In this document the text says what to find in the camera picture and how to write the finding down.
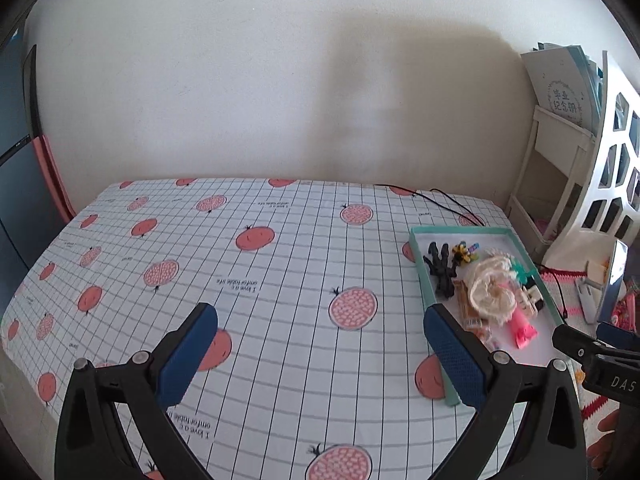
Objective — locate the orange snack packet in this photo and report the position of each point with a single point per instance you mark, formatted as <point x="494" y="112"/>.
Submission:
<point x="470" y="312"/>

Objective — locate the colourful bead toy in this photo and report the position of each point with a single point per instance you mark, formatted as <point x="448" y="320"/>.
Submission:
<point x="464" y="254"/>

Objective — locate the grid fruit print tablecloth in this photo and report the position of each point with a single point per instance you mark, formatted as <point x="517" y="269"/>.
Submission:
<point x="280" y="260"/>

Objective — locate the green plastic hair clip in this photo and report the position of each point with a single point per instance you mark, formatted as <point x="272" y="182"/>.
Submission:
<point x="521" y="275"/>

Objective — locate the cream lace cloth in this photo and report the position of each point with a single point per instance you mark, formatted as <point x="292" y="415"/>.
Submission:
<point x="487" y="290"/>

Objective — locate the teal cardboard box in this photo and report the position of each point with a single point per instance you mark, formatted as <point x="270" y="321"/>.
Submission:
<point x="525" y="365"/>

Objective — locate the white hair claw clip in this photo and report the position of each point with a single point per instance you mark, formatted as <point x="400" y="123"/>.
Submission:
<point x="531" y="302"/>

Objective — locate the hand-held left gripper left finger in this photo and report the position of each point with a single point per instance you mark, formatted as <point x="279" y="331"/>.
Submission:
<point x="185" y="360"/>

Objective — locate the black hair claw clip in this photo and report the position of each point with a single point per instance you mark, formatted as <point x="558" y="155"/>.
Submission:
<point x="440" y="272"/>

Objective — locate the white cutout shelf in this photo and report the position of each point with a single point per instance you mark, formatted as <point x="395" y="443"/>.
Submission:
<point x="607" y="170"/>

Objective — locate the pink board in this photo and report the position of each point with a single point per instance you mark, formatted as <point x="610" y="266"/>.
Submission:
<point x="55" y="180"/>

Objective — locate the person's right hand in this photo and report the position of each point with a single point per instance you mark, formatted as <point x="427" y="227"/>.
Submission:
<point x="609" y="422"/>

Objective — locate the white phone stand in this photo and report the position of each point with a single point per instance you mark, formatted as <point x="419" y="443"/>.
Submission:
<point x="586" y="302"/>

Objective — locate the smartphone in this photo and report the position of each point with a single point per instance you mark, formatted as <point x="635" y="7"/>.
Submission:
<point x="614" y="280"/>

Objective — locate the pale blue booklets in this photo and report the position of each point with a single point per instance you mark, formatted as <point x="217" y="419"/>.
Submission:
<point x="560" y="85"/>

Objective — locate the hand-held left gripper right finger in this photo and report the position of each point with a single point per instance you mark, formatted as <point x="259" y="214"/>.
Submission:
<point x="457" y="365"/>

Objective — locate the white wooden rack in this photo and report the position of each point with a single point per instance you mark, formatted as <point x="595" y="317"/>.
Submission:
<point x="560" y="130"/>

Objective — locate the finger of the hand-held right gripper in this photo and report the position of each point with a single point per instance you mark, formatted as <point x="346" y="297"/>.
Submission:
<point x="575" y="341"/>
<point x="620" y="334"/>

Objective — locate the pink packet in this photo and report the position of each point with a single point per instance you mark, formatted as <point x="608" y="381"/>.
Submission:
<point x="627" y="310"/>

